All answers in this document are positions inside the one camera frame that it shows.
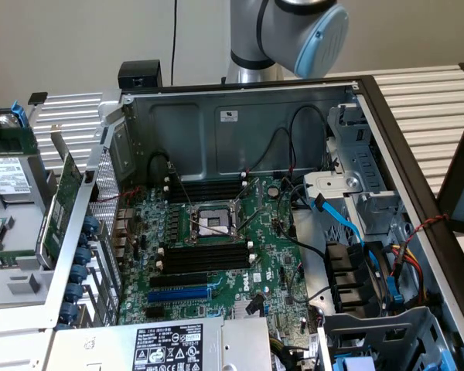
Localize silver hard disk with label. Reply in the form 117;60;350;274
0;110;38;202

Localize green graphics card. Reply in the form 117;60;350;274
34;123;87;271

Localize black box with port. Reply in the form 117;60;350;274
118;60;163;94

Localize blue card slot clip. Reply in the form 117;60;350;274
60;302;78;324
70;264;89;284
66;283;85;303
76;247;94;267
81;216;100;236

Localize silver rear port block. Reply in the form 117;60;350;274
113;207;136;268

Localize CPU socket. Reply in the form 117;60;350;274
183;200;243;247

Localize long black expansion slot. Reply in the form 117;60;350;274
149;271;210;289

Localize blue expansion slot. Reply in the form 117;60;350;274
146;288;213;305

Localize open metal PC case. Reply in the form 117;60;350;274
42;75;464;371

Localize silver socket cover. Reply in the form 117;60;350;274
231;176;267;237

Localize silver power supply with label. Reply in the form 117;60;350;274
46;315;274;371

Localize green Dell motherboard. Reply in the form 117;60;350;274
118;175;318;349

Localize small silver heatsink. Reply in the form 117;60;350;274
233;299;264;320

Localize silver disk bay cage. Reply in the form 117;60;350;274
303;102;407;248

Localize black plastic fan shroud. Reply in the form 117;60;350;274
323;240;377;315

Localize blue plastic block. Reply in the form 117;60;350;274
332;355;377;371

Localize blue plastic clip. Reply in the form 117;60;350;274
386;276;406;306

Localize dark grey drive cage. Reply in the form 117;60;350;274
316;306;464;371

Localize blue disk rail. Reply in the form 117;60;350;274
10;99;32;132

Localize red and black twisted wire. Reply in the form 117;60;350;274
405;213;450;248
89;185;145;205

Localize thick black looped cable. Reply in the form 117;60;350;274
146;151;172;182

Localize thin black hanging cable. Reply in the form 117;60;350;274
171;0;178;87

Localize black and red fan wire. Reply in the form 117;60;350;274
242;126;295;175

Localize thin black looped wire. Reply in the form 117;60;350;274
288;104;330;173

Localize black angled wire plug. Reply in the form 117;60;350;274
246;292;266;316

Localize light blue SATA wire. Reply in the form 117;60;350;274
311;194;382;271

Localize thick black wire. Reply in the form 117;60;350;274
276;177;328;258

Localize coloured power wire bundle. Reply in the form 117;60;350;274
386;242;428;306

